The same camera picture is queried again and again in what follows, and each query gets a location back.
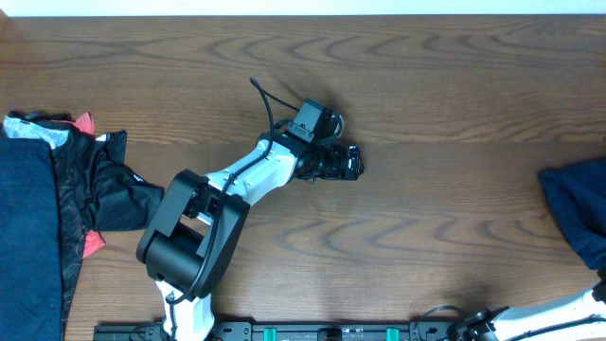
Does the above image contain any navy blue t-shirt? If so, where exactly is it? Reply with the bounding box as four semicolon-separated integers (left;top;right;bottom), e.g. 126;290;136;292
538;158;605;270

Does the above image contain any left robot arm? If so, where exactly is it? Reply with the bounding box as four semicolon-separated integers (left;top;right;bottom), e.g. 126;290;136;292
136;134;364;340

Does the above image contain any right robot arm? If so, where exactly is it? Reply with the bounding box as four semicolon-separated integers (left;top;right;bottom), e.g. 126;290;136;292
454;278;605;341

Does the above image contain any black patterned garment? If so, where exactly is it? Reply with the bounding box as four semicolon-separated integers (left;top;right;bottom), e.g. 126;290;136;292
7;111;163;329

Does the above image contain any red garment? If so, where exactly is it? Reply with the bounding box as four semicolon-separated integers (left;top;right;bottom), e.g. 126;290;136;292
53;112;96;136

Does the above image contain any white grey garment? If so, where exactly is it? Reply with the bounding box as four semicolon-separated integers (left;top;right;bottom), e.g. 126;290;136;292
3;117;70;150

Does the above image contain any navy blue folded garment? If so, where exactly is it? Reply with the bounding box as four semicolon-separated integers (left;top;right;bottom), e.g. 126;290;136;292
1;139;62;340

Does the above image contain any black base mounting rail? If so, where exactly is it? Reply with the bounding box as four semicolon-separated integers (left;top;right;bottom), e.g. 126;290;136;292
93;321;474;341

